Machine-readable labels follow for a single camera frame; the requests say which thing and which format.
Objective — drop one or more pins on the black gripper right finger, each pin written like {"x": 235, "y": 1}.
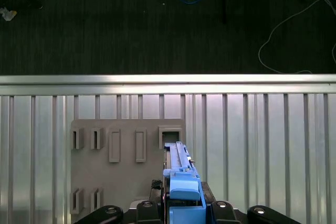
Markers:
{"x": 220, "y": 213}

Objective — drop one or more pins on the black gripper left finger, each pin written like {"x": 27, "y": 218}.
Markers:
{"x": 148, "y": 213}

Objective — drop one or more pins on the hard disk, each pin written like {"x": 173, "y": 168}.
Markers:
{"x": 183, "y": 187}

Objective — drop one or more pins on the grey plastic parts rack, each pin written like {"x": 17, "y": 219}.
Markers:
{"x": 126, "y": 179}

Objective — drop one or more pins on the crumpled paper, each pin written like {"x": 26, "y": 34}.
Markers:
{"x": 8, "y": 14}

